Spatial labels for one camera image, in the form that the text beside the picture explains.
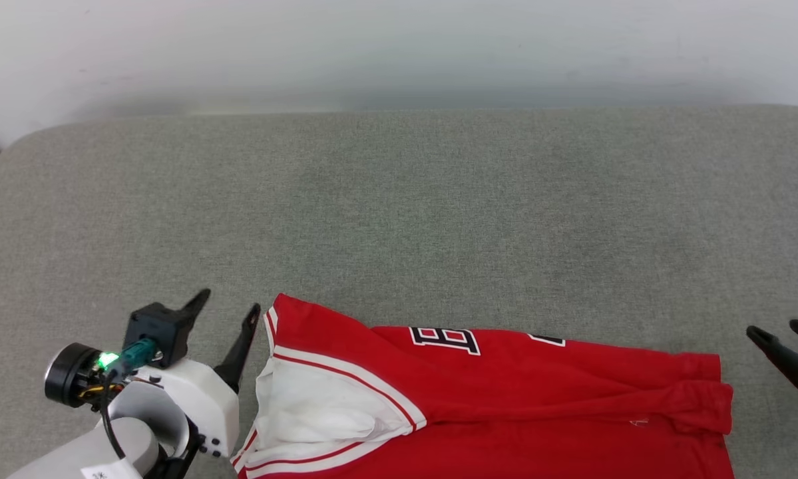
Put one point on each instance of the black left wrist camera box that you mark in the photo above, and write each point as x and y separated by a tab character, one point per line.
156	329

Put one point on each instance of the red and white jersey shirt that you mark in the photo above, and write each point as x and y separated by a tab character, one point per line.
505	399

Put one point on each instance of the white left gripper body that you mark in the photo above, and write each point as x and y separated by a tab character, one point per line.
202	406

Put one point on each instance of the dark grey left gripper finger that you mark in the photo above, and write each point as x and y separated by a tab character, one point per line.
196	306
242	352

